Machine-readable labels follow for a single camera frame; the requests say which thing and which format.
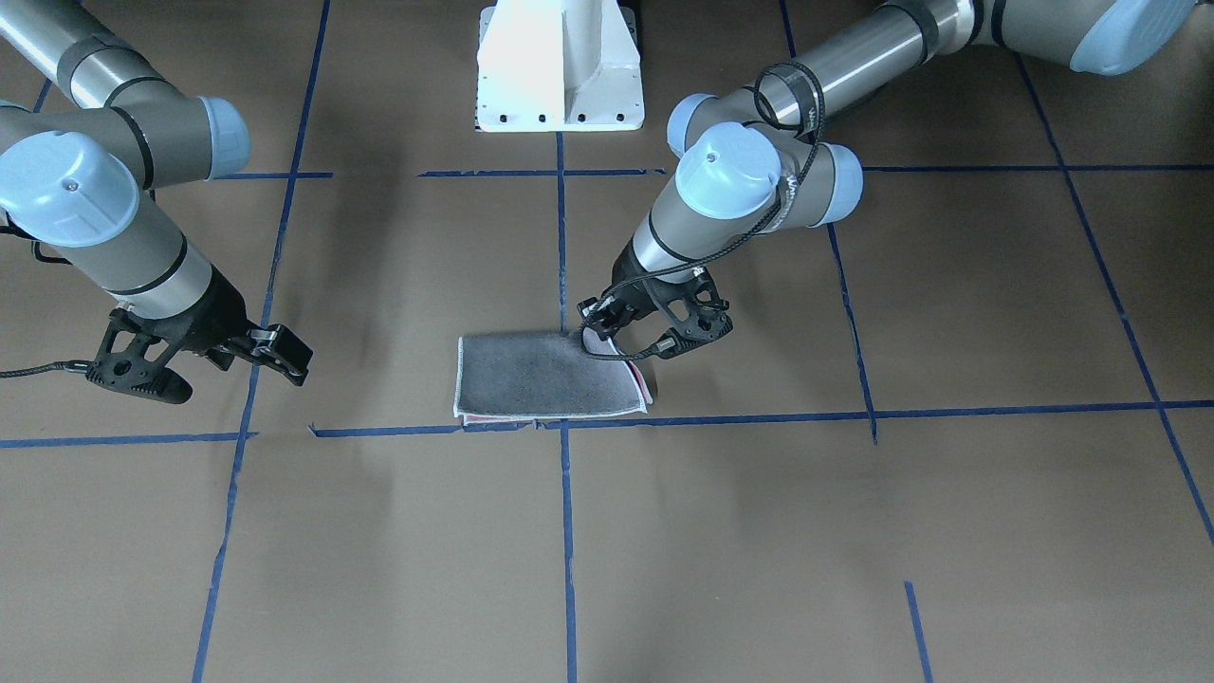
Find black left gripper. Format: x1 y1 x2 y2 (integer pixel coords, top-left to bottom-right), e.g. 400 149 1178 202
578 245 714 341

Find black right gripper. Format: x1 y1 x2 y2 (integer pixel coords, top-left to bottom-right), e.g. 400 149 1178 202
142 268 314 386

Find pink grey-backed towel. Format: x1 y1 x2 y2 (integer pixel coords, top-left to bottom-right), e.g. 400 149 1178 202
452 330 653 425

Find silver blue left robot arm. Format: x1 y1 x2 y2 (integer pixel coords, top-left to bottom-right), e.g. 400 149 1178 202
579 1 1195 359

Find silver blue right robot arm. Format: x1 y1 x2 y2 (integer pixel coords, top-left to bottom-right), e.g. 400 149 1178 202
1 1 313 405

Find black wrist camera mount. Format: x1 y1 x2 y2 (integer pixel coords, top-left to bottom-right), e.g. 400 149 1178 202
646 267 733 360

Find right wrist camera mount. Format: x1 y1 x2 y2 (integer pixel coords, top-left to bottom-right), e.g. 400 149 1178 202
85 307 193 405

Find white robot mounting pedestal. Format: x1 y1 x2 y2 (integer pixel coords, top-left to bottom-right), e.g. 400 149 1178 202
473 1 646 133

